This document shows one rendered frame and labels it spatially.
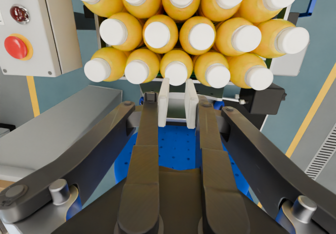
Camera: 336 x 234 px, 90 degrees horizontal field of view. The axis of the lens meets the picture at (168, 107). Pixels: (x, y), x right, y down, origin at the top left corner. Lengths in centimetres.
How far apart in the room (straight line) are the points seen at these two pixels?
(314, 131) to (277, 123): 36
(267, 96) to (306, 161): 181
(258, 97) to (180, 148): 22
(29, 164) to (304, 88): 185
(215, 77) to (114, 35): 18
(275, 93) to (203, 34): 25
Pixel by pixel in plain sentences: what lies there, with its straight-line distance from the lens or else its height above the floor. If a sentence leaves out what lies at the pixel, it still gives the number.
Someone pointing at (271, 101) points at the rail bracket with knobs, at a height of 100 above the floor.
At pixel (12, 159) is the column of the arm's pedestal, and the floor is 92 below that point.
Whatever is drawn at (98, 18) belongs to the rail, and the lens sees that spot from 45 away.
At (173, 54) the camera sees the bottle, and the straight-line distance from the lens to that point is 33.
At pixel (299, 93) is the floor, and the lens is 180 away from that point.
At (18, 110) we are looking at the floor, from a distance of 217.
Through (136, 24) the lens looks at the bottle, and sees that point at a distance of 35.
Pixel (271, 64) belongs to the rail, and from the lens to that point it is 47.
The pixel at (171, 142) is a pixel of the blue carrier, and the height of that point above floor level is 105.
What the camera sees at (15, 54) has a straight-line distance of 39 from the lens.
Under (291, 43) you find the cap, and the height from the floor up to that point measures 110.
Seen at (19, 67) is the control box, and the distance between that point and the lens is 41.
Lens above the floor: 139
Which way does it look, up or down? 66 degrees down
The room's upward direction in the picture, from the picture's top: 173 degrees counter-clockwise
